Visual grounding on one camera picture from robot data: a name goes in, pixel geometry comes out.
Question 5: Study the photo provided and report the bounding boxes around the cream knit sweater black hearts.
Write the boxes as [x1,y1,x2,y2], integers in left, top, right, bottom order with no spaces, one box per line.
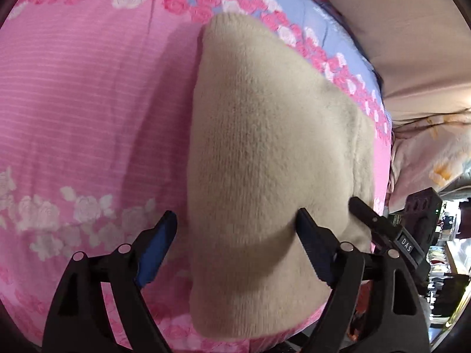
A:
[188,14,375,340]

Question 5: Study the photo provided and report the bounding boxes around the floral pillow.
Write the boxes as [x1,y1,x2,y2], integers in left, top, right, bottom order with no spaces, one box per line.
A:
[387,110,470,212]

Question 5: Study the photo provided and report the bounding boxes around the beige curtain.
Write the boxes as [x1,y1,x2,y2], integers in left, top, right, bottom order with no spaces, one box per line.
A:
[329,0,470,125]

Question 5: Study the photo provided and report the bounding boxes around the pink blue floral bedsheet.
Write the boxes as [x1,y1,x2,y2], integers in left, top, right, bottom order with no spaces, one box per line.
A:
[1,0,391,344]

